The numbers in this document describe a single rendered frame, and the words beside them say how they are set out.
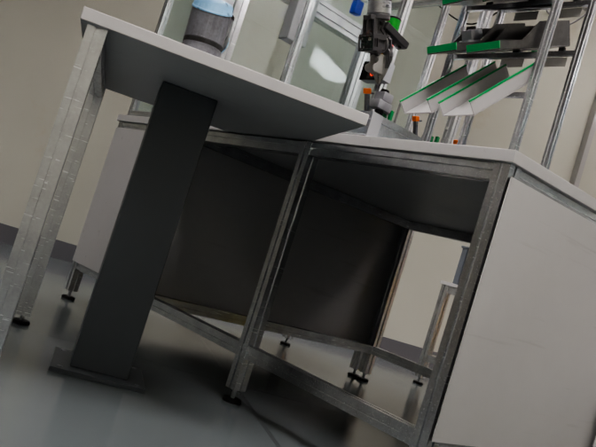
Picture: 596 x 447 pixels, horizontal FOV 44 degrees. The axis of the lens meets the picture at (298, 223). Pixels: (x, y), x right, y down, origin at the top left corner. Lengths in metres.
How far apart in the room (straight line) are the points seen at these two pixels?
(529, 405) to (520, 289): 0.33
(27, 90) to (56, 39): 0.39
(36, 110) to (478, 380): 3.98
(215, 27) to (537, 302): 1.15
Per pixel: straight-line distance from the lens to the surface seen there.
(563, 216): 1.96
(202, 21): 2.15
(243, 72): 1.73
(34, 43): 5.30
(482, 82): 2.25
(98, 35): 1.73
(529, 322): 1.92
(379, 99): 2.43
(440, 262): 5.78
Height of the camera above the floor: 0.47
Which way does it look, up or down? 3 degrees up
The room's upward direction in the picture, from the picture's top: 18 degrees clockwise
